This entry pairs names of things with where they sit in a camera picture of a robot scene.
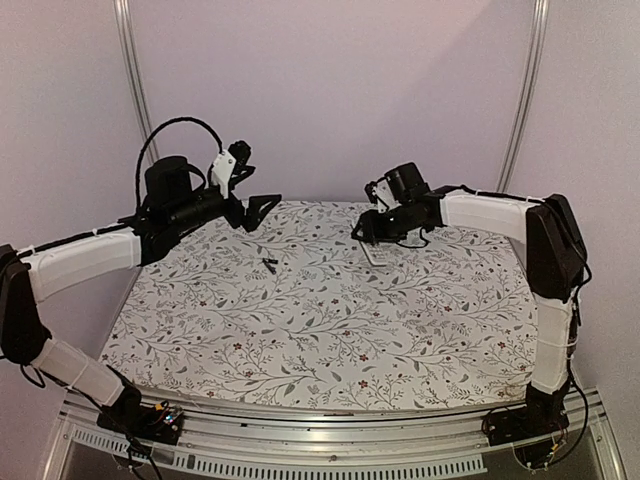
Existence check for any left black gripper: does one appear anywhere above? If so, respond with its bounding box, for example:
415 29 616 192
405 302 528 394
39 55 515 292
169 183 282 233

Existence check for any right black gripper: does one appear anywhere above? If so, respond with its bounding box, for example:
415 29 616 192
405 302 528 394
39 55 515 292
351 201 416 243

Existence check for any beige remote control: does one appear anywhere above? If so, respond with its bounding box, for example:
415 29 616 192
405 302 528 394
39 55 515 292
360 242 389 267

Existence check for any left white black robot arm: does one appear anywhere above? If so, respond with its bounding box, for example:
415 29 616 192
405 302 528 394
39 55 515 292
1 150 282 434

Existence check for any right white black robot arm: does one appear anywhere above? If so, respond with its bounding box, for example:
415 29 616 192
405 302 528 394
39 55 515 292
351 163 591 445

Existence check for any floral patterned table mat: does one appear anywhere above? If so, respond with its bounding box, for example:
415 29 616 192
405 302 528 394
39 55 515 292
101 202 537 410

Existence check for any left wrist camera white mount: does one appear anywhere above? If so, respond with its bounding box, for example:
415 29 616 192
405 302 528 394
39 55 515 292
207 140 256 199

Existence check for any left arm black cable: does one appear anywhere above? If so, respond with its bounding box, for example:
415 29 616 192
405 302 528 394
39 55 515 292
133 117 225 206

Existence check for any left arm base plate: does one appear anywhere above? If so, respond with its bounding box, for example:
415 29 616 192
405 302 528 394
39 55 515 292
97 400 184 445

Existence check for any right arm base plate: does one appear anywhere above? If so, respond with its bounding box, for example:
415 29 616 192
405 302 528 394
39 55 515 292
481 406 569 446

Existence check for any front aluminium rail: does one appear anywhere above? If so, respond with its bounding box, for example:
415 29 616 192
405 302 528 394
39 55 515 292
42 389 627 479

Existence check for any left aluminium frame post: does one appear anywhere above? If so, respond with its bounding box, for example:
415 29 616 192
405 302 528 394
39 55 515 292
113 0 153 140

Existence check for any aluminium frame post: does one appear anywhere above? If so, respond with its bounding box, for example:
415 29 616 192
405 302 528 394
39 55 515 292
113 0 153 140
497 0 550 193

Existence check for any right aluminium frame post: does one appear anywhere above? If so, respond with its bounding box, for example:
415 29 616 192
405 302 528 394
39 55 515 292
497 0 550 193

